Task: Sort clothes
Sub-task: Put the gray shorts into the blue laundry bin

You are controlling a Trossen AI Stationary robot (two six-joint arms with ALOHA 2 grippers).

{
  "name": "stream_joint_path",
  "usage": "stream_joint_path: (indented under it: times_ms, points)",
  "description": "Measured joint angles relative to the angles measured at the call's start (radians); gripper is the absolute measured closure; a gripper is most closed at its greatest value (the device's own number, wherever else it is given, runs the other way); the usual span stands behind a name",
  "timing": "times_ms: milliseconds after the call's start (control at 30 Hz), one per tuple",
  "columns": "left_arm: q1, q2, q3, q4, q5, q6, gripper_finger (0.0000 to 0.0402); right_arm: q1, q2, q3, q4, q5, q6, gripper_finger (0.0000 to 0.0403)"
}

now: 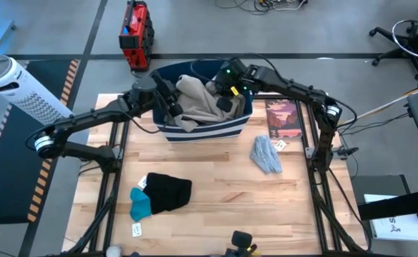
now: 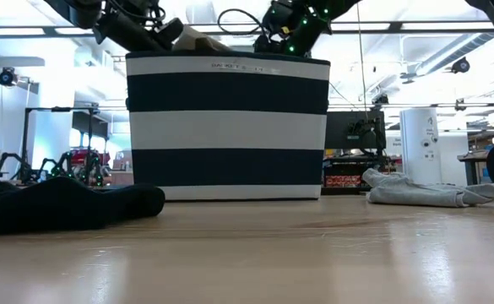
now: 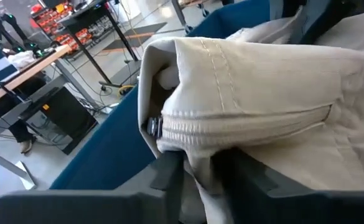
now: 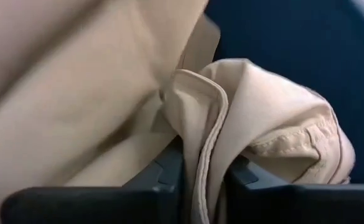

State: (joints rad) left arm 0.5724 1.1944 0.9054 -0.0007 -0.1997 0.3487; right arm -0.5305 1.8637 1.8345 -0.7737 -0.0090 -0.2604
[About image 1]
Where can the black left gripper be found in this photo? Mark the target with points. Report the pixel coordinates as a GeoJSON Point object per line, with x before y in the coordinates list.
{"type": "Point", "coordinates": [165, 91]}

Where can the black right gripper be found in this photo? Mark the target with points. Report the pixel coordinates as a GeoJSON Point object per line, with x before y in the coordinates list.
{"type": "Point", "coordinates": [242, 76]}

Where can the tan garment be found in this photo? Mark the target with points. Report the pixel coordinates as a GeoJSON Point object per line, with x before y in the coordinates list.
{"type": "Point", "coordinates": [198, 103]}

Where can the grey knit garment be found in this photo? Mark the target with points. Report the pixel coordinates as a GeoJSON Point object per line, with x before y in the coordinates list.
{"type": "Point", "coordinates": [266, 155]}

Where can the white paper tag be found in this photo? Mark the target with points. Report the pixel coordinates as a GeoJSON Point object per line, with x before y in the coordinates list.
{"type": "Point", "coordinates": [142, 182]}
{"type": "Point", "coordinates": [281, 145]}
{"type": "Point", "coordinates": [136, 230]}

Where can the black garment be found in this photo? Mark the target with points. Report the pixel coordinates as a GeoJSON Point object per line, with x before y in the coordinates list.
{"type": "Point", "coordinates": [167, 192]}

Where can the teal garment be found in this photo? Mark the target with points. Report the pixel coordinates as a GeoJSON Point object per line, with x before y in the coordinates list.
{"type": "Point", "coordinates": [140, 205]}

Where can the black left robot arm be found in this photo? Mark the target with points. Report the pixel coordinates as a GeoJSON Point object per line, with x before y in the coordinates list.
{"type": "Point", "coordinates": [87, 119]}

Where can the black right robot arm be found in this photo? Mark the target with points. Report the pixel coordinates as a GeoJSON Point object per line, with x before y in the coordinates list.
{"type": "Point", "coordinates": [294, 89]}

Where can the navy white striped fabric bin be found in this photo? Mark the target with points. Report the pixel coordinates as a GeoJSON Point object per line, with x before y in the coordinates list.
{"type": "Point", "coordinates": [208, 132]}

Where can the red landscape picture book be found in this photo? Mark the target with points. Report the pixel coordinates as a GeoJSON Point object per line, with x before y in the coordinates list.
{"type": "Point", "coordinates": [283, 119]}

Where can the red power unit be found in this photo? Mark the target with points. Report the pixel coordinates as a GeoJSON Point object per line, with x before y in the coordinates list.
{"type": "Point", "coordinates": [137, 35]}

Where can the black power adapter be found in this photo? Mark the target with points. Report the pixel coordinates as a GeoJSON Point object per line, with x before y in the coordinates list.
{"type": "Point", "coordinates": [344, 151]}

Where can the white tower fan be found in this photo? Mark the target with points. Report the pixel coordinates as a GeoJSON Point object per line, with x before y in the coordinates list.
{"type": "Point", "coordinates": [19, 93]}

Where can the white pole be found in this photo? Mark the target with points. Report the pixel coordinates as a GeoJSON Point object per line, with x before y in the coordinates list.
{"type": "Point", "coordinates": [391, 103]}

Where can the black hazard striped floor mat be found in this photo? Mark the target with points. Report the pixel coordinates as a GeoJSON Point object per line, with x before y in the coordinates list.
{"type": "Point", "coordinates": [8, 178]}

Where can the black office chair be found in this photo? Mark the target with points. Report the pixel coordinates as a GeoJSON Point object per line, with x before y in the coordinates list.
{"type": "Point", "coordinates": [414, 44]}

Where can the black beam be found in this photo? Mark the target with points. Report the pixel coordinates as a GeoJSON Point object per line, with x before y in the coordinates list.
{"type": "Point", "coordinates": [398, 205]}

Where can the white printed paper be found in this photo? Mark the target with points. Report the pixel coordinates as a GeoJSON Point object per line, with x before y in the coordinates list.
{"type": "Point", "coordinates": [401, 228]}

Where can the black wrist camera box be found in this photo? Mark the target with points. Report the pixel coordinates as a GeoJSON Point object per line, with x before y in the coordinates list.
{"type": "Point", "coordinates": [227, 72]}

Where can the black metal table frame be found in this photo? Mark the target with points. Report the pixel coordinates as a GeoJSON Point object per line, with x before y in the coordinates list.
{"type": "Point", "coordinates": [283, 96]}

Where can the black table-level camera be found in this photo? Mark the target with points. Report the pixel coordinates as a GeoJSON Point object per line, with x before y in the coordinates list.
{"type": "Point", "coordinates": [241, 244]}

